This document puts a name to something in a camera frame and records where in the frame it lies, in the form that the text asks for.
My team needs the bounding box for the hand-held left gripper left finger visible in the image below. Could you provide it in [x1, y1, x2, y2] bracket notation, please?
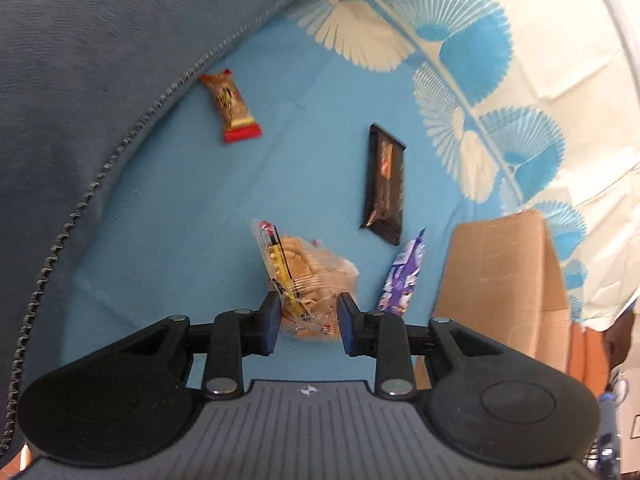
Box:
[112, 291, 282, 401]

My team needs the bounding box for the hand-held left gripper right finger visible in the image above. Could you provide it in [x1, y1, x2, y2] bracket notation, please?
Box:
[336, 291, 503, 401]

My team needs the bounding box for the clear biscuit packet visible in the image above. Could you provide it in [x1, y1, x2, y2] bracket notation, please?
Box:
[250, 218, 360, 344]

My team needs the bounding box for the brown cardboard box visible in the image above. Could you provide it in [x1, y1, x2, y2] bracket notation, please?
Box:
[414, 209, 612, 392]

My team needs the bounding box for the purple candy packet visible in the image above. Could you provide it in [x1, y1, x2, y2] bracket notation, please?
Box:
[377, 227, 428, 317]

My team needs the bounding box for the black chocolate bar packet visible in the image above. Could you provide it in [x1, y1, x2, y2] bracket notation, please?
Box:
[359, 122, 407, 247]

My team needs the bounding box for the brown red-ended snack bar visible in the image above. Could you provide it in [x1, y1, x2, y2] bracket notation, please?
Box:
[198, 69, 264, 145]

